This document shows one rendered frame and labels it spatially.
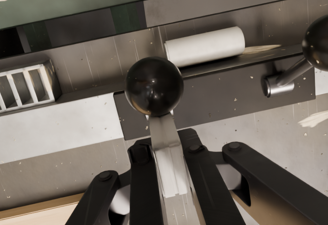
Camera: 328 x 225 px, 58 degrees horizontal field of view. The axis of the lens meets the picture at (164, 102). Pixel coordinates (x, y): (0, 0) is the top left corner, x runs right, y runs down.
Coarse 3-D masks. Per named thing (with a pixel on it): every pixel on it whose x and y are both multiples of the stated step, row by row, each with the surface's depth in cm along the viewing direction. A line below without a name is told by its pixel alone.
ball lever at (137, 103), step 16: (144, 64) 17; (160, 64) 17; (128, 80) 18; (144, 80) 17; (160, 80) 17; (176, 80) 18; (128, 96) 18; (144, 96) 17; (160, 96) 17; (176, 96) 18; (144, 112) 18; (160, 112) 18
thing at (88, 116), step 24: (288, 48) 32; (192, 72) 30; (72, 96) 31; (96, 96) 29; (0, 120) 29; (24, 120) 29; (48, 120) 29; (72, 120) 30; (96, 120) 30; (0, 144) 30; (24, 144) 30; (48, 144) 30; (72, 144) 30
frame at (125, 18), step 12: (120, 12) 136; (132, 12) 138; (36, 24) 163; (120, 24) 138; (132, 24) 138; (0, 36) 87; (12, 36) 90; (36, 36) 163; (48, 36) 171; (0, 48) 87; (12, 48) 90; (36, 48) 166
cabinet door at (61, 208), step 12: (36, 204) 36; (48, 204) 36; (60, 204) 35; (72, 204) 35; (0, 216) 35; (12, 216) 35; (24, 216) 35; (36, 216) 35; (48, 216) 35; (60, 216) 35
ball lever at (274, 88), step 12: (312, 24) 19; (324, 24) 18; (312, 36) 18; (324, 36) 18; (312, 48) 19; (324, 48) 18; (300, 60) 23; (312, 60) 19; (324, 60) 18; (288, 72) 25; (300, 72) 24; (264, 84) 29; (276, 84) 28; (288, 84) 28
